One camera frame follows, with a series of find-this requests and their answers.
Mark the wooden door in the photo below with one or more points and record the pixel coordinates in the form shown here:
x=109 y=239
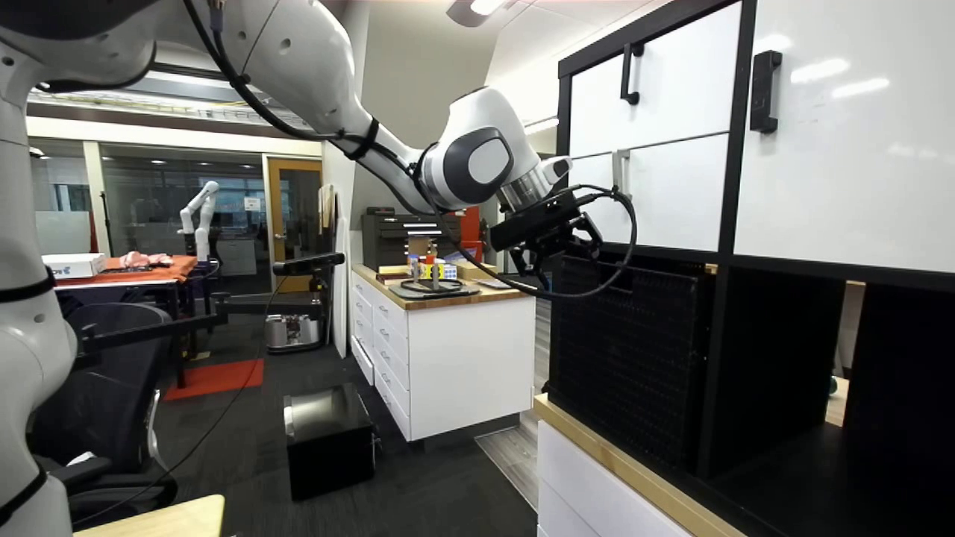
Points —
x=276 y=224

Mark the black round tray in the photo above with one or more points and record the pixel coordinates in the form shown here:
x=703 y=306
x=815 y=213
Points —
x=425 y=291

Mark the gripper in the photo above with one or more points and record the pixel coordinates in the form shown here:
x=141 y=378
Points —
x=580 y=233

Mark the red floor mat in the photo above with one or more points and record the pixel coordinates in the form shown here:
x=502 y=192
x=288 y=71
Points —
x=216 y=377

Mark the black office chair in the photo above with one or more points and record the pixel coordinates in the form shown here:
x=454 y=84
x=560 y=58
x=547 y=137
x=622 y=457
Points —
x=112 y=388

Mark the pink cloth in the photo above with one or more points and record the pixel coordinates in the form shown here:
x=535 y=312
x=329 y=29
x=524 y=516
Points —
x=145 y=259

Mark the black drawer organiser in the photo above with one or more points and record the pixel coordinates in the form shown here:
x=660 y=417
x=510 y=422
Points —
x=388 y=237

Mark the white cabinet door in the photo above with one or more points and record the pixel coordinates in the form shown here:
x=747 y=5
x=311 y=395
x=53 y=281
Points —
x=858 y=171

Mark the ceiling light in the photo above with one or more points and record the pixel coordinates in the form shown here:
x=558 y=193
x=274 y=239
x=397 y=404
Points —
x=474 y=9

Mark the black cabinet with white fronts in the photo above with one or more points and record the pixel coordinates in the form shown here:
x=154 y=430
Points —
x=720 y=224

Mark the camera on mount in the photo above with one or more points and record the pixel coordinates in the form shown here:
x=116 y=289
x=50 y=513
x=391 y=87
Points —
x=306 y=262

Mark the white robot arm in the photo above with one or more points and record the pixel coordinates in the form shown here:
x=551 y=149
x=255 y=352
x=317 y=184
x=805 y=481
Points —
x=201 y=216

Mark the white cardboard box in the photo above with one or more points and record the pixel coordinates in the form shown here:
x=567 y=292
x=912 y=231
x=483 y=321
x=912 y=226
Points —
x=74 y=264

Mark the wooden table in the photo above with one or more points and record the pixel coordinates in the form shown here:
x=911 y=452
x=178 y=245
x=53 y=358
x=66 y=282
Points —
x=164 y=520

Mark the table with orange cloth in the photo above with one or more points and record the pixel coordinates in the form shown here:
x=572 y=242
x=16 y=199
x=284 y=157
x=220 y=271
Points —
x=149 y=270

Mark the colourful box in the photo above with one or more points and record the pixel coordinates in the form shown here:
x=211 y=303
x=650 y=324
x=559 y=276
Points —
x=440 y=270

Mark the white cabinet with wooden top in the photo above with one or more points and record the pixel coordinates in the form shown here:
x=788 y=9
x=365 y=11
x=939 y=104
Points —
x=462 y=358

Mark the white counter drawer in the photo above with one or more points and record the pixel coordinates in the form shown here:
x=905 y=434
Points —
x=589 y=485

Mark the black perforated bin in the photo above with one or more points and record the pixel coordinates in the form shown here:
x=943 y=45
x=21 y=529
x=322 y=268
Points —
x=634 y=358

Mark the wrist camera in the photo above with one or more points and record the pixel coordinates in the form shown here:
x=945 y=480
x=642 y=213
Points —
x=533 y=221

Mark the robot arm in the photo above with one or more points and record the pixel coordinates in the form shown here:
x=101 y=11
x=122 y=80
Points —
x=298 y=52

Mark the black box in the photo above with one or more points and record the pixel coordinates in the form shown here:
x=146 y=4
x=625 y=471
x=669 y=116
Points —
x=328 y=440

